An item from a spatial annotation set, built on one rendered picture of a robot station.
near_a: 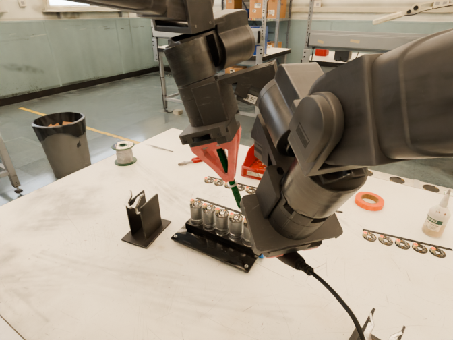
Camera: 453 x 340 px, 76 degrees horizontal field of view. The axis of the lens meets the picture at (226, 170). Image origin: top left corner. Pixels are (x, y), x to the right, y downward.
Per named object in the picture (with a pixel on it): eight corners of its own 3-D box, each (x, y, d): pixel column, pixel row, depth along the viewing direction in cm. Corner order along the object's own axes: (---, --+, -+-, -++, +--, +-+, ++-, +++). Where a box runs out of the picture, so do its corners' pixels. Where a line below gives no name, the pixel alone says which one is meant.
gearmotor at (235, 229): (238, 246, 52) (238, 223, 49) (226, 241, 53) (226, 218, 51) (244, 238, 54) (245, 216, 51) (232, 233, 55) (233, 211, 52)
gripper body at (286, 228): (237, 202, 34) (251, 168, 28) (315, 190, 37) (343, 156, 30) (253, 258, 31) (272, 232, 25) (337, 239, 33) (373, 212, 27)
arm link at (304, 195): (266, 165, 30) (287, 119, 24) (315, 158, 31) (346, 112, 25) (291, 228, 26) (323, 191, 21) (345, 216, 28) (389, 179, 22)
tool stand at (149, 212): (133, 246, 59) (101, 231, 50) (154, 202, 63) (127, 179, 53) (158, 254, 57) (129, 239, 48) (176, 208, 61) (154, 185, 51)
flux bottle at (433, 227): (418, 225, 59) (435, 183, 54) (437, 228, 58) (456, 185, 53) (424, 236, 56) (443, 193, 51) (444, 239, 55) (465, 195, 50)
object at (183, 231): (265, 248, 53) (265, 243, 53) (248, 276, 48) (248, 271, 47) (193, 220, 60) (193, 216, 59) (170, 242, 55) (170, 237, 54)
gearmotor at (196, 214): (199, 231, 56) (197, 208, 53) (189, 227, 57) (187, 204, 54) (206, 223, 57) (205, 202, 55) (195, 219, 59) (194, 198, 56)
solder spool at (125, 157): (123, 154, 87) (121, 139, 85) (141, 158, 85) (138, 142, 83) (109, 164, 82) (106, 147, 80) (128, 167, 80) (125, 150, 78)
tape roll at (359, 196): (388, 205, 65) (389, 200, 64) (373, 214, 62) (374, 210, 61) (364, 192, 69) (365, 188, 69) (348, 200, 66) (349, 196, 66)
